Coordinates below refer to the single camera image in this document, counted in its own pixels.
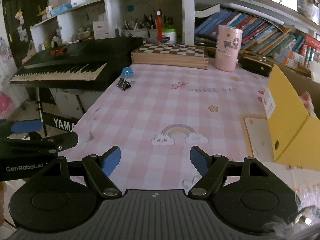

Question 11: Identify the pink plush pig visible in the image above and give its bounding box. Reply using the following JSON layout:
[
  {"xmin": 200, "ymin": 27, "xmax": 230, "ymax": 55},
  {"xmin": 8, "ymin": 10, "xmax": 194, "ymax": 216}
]
[{"xmin": 299, "ymin": 92, "xmax": 316, "ymax": 116}]

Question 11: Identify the keyboard stand Yamaha banner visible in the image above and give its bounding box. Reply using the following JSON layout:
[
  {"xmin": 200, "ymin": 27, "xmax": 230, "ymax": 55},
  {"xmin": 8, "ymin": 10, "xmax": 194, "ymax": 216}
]
[{"xmin": 42, "ymin": 112, "xmax": 79, "ymax": 132}]

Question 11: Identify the black binder clip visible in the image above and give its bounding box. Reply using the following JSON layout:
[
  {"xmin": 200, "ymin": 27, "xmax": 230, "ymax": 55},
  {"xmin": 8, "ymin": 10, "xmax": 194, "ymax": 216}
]
[{"xmin": 117, "ymin": 77, "xmax": 132, "ymax": 90}]

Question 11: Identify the yellow cardboard box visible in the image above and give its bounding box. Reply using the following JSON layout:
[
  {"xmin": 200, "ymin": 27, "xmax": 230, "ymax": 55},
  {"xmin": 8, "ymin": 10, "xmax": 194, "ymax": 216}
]
[{"xmin": 263, "ymin": 64, "xmax": 319, "ymax": 170}]

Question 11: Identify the black Yamaha keyboard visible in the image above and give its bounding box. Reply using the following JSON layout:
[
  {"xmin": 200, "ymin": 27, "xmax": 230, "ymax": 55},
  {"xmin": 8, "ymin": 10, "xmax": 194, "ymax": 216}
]
[{"xmin": 10, "ymin": 37, "xmax": 143, "ymax": 91}]

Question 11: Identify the blue binder clip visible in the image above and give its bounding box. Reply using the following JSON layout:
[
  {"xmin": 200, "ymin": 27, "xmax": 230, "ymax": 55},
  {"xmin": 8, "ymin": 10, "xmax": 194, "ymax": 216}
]
[{"xmin": 121, "ymin": 67, "xmax": 134, "ymax": 79}]

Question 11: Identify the dark brown wooden box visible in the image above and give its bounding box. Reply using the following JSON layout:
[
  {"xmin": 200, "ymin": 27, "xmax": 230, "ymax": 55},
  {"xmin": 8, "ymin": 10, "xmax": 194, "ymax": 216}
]
[{"xmin": 239, "ymin": 51, "xmax": 273, "ymax": 77}]

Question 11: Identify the wooden chessboard box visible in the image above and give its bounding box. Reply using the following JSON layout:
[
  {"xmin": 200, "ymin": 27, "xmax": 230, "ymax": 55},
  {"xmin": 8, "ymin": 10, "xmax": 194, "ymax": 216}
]
[{"xmin": 131, "ymin": 44, "xmax": 209, "ymax": 69}]

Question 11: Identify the pink cylindrical container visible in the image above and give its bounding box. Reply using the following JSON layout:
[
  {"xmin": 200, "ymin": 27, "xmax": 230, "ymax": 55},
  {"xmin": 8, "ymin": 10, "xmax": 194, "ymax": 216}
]
[{"xmin": 214, "ymin": 25, "xmax": 242, "ymax": 72}]

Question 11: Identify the grey pen holder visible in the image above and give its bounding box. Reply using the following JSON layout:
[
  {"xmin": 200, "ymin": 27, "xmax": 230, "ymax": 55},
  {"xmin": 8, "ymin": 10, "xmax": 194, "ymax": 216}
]
[{"xmin": 148, "ymin": 29, "xmax": 158, "ymax": 43}]

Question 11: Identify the white green lidded jar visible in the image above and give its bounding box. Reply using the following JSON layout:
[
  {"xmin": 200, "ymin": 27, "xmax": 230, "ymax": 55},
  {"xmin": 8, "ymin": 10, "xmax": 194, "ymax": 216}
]
[{"xmin": 160, "ymin": 27, "xmax": 177, "ymax": 44}]

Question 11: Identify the row of books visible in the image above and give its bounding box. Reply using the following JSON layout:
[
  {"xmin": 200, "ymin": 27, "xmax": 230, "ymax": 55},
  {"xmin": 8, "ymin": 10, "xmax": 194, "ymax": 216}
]
[{"xmin": 195, "ymin": 8, "xmax": 319, "ymax": 68}]

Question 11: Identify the white bookshelf unit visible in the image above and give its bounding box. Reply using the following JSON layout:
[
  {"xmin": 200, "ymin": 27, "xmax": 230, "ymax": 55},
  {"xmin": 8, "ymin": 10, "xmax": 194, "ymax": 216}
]
[{"xmin": 30, "ymin": 0, "xmax": 320, "ymax": 55}]

